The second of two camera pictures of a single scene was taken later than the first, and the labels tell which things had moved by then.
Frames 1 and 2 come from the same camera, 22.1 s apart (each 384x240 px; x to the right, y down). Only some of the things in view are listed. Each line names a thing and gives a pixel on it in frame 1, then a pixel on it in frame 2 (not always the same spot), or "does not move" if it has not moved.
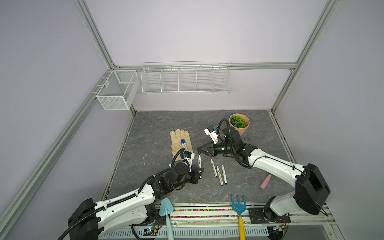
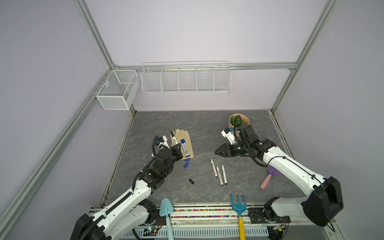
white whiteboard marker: (199, 165) to (173, 135)
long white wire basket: (186, 77) does not move
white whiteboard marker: (184, 145) does not move
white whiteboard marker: (220, 176) does not move
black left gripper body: (190, 177) to (175, 156)
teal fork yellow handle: (240, 208) does not move
